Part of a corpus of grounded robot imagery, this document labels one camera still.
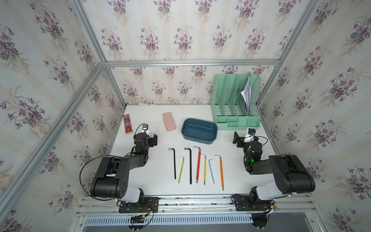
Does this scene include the thin black hex key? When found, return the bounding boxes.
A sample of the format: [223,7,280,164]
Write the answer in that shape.
[168,148,176,179]

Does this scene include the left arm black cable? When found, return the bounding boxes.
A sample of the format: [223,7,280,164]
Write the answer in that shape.
[79,155,122,201]

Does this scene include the blue handled hex key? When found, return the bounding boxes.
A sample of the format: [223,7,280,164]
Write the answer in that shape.
[208,159,215,184]

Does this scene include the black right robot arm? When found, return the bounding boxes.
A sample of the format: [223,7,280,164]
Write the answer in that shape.
[232,129,316,202]

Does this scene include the yellow handled hex key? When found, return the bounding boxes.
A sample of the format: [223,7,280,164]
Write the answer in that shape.
[201,154,207,185]

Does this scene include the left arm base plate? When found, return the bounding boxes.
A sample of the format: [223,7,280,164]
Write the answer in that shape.
[118,197,159,213]

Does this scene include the orange handled hex key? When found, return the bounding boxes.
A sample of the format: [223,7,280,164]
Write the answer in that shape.
[214,155,224,191]

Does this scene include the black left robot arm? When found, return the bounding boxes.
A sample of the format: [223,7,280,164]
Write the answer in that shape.
[90,132,157,206]

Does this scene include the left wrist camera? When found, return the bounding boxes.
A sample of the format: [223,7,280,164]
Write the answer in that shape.
[142,123,149,135]

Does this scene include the red small booklet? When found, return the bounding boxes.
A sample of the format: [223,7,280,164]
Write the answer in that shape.
[123,114,133,135]

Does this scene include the white papers in organizer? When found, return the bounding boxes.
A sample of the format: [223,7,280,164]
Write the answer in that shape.
[241,72,251,116]

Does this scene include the green handled hex key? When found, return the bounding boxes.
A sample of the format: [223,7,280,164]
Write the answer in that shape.
[178,156,185,184]

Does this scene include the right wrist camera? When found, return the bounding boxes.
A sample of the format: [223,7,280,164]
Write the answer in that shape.
[244,128,256,143]

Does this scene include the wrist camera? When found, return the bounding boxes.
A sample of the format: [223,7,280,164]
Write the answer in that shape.
[142,123,149,135]
[244,128,256,143]

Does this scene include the long black hex key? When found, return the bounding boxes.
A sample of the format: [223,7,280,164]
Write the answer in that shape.
[184,148,192,185]

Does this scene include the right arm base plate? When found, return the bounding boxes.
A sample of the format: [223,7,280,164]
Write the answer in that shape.
[231,194,275,212]

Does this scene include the teal plastic storage box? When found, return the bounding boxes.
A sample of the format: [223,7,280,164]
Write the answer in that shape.
[181,118,218,145]

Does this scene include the red handled hex key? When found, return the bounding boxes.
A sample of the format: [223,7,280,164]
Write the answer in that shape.
[193,146,201,183]

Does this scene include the pink pencil case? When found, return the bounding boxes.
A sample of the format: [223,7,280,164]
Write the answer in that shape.
[162,112,176,131]

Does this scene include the green mesh file organizer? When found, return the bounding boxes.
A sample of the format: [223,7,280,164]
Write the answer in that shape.
[210,74,261,131]

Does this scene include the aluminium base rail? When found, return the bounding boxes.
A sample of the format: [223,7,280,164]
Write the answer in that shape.
[70,194,326,232]

